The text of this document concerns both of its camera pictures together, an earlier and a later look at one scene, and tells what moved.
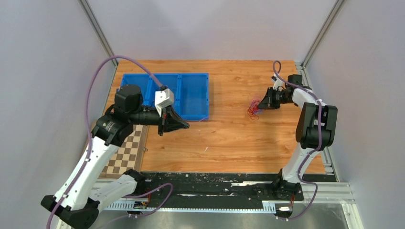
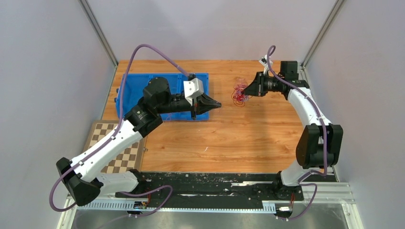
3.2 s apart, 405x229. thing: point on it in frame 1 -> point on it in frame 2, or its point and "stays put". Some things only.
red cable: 253,108 -> 239,98
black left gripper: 170,121 -> 202,104
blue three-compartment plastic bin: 191,91 stays put
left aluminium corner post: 86,9 stays put
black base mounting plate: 210,187 stays put
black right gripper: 268,102 -> 257,88
